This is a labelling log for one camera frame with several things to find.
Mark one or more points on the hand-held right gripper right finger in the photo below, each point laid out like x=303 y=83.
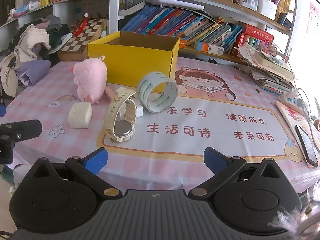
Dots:
x=214 y=159

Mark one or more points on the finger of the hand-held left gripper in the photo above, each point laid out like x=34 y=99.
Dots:
x=22 y=130
x=1 y=111

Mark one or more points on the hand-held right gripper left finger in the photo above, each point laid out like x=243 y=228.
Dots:
x=96 y=159

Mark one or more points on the cream wristwatch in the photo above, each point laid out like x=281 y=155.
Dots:
x=122 y=130

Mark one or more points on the white square block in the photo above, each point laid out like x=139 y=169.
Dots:
x=80 y=116

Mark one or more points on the pink plush toy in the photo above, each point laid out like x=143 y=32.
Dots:
x=91 y=77

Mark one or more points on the clear tape roll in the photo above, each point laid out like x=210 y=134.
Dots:
x=143 y=88

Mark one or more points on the yellow cardboard box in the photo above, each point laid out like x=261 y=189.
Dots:
x=130 y=62

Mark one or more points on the pink checkered desktop cover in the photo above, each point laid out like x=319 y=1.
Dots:
x=212 y=130

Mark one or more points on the pile of clothes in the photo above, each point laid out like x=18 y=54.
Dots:
x=32 y=45

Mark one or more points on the pink booklet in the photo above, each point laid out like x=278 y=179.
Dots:
x=290 y=117

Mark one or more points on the black smartphone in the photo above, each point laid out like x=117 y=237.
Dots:
x=306 y=145

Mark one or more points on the white power strip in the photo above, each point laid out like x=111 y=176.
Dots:
x=292 y=100

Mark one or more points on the lilac fluffy cloth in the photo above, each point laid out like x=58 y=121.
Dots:
x=292 y=220

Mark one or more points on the pile of papers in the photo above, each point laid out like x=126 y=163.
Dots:
x=270 y=70

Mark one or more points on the wooden chessboard box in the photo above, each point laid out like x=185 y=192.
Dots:
x=82 y=37

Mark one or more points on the red tassel pendant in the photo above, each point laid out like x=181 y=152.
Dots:
x=80 y=27

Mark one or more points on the red book set box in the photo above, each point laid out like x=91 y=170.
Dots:
x=257 y=33

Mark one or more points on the row of colourful books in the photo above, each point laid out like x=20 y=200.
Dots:
x=175 y=22

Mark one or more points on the white wooden bookshelf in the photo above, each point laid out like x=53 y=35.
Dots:
x=113 y=10

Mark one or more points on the small black box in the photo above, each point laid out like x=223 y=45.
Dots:
x=283 y=21

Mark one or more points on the pink wall poster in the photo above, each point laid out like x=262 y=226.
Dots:
x=314 y=22

